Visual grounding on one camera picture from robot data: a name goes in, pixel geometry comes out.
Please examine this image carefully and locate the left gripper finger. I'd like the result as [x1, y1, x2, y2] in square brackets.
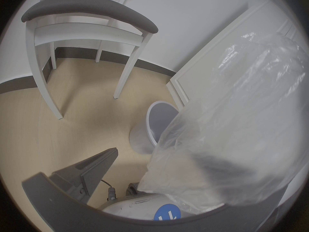
[49, 148, 119, 204]

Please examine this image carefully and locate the pale grey trash bin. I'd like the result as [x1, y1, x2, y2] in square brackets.
[129, 101, 180, 155]

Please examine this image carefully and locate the clear plastic bag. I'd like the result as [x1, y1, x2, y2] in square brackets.
[139, 32, 309, 214]

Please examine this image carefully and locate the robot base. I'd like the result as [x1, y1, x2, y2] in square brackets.
[101, 183, 225, 223]

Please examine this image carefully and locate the dark grey white chair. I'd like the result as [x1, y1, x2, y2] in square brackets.
[21, 0, 159, 120]

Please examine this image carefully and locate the white wardrobe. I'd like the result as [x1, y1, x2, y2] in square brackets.
[166, 0, 301, 112]

